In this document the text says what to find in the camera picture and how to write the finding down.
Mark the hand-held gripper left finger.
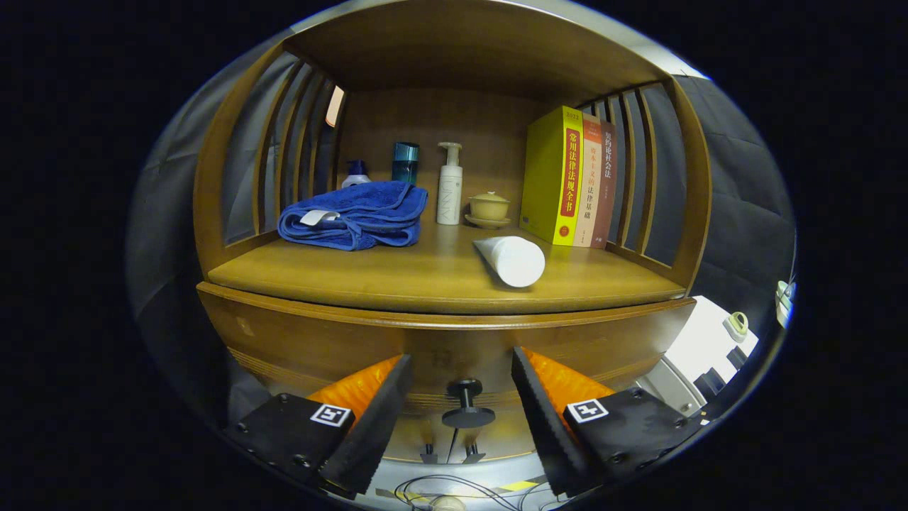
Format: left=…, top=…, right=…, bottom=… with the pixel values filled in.
left=223, top=353, right=414, bottom=500

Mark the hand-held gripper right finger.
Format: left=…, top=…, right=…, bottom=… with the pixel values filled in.
left=511, top=346, right=707, bottom=498

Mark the wooden drawer with black knob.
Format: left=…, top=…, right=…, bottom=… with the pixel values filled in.
left=197, top=282, right=697, bottom=430

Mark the white squeeze tube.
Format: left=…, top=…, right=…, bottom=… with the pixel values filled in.
left=472, top=236, right=546, bottom=288

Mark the wooden cabinet door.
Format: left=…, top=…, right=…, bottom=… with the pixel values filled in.
left=447, top=419, right=536, bottom=462
left=387, top=419, right=455, bottom=466

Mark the wooden countertop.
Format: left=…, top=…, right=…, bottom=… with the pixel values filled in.
left=206, top=224, right=687, bottom=315

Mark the white side cabinet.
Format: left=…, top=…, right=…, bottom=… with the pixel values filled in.
left=635, top=296, right=760, bottom=419

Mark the wooden cabinet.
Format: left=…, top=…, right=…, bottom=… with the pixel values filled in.
left=193, top=4, right=712, bottom=466

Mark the blue folded towel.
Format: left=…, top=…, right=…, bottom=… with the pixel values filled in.
left=277, top=181, right=429, bottom=251

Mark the beige lidded teacup with saucer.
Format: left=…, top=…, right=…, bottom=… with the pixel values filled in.
left=465, top=191, right=512, bottom=229

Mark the white pump bottle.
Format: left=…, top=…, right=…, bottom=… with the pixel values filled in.
left=436, top=142, right=464, bottom=226

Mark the orange-spined book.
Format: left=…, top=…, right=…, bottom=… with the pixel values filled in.
left=573, top=115, right=604, bottom=248

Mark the brown-spined book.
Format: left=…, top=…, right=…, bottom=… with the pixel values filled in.
left=591, top=121, right=618, bottom=249

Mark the thick yellow book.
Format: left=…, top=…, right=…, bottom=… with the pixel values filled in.
left=519, top=106, right=584, bottom=247

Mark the teal cylindrical bottle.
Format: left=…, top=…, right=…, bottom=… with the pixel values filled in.
left=392, top=142, right=421, bottom=185

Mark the black floor cable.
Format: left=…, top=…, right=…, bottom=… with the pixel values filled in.
left=394, top=474, right=561, bottom=511

